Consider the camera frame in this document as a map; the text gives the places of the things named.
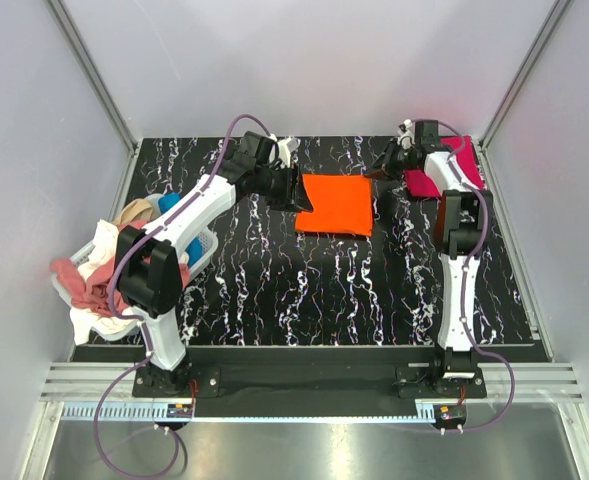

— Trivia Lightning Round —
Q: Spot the orange t shirt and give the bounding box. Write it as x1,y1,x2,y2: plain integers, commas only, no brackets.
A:
295,174,374,237

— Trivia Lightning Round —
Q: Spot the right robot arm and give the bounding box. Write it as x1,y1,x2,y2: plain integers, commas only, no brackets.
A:
365,119,493,398

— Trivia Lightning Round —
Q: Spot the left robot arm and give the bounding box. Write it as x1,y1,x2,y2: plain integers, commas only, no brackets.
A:
107,131,313,394

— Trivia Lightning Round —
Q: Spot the folded magenta t shirt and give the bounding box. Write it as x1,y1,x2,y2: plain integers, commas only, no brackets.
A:
405,136,485,198

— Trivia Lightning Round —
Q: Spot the blue t shirt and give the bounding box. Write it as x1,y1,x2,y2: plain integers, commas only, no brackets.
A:
158,192,203,268

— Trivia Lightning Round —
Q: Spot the beige t shirt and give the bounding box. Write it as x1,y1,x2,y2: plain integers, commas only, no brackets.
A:
112,198,160,227

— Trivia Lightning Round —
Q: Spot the white laundry basket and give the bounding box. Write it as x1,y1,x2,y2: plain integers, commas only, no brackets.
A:
50,194,218,345

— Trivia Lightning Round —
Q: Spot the dusty pink t shirt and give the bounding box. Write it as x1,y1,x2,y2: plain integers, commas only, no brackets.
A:
50,220,190,318

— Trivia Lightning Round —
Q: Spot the white t shirt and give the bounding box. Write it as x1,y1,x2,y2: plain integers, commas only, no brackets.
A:
60,220,135,345

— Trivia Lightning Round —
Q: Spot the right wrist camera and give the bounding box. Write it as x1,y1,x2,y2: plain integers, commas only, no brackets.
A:
397,119,414,150

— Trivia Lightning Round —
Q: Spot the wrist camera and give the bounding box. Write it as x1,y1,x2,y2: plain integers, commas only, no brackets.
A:
269,134,300,169
397,119,414,150

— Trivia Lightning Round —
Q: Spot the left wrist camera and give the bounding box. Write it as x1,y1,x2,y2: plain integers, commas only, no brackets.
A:
269,134,300,169

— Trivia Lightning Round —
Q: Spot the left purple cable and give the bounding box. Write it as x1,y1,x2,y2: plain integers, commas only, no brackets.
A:
92,114,275,476

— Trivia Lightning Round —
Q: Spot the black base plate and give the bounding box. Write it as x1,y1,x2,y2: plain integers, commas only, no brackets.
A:
133,346,486,420

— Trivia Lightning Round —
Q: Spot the slotted cable duct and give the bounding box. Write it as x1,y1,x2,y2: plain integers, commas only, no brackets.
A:
62,402,193,422

